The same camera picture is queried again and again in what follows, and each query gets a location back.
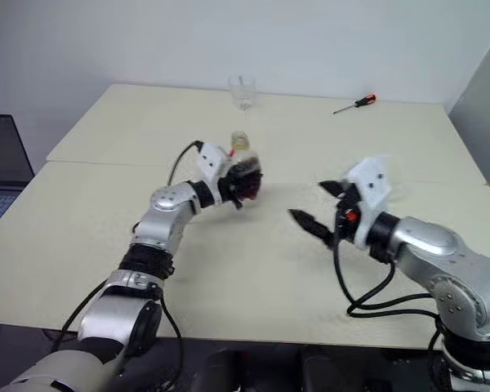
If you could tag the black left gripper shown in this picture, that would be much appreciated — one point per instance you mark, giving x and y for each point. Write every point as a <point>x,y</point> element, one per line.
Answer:
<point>233,185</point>

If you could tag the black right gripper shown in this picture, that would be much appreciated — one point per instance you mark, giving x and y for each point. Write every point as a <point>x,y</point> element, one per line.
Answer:
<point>348,224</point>

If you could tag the small cola bottle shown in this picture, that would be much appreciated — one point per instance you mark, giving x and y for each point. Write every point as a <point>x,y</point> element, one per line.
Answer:
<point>241,141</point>

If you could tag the clear wine glass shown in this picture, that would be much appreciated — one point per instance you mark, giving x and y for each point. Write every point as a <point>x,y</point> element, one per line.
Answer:
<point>397,192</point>

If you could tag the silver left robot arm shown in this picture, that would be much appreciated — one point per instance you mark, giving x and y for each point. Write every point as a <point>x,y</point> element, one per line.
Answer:
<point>163,220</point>

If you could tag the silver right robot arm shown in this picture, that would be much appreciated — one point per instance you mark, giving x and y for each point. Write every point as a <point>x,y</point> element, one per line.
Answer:
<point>441,253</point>

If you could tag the clear glass tumbler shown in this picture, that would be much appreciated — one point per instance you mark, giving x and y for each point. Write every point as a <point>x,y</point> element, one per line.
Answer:
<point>242,92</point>

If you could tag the red and black screwdriver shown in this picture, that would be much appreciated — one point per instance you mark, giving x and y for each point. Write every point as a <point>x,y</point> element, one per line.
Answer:
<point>361,101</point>

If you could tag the dark laptop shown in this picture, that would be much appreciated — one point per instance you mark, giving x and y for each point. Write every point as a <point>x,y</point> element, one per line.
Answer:
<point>4,163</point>

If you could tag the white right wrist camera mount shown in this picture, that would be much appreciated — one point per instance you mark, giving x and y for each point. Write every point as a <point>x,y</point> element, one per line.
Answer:
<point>371,188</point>

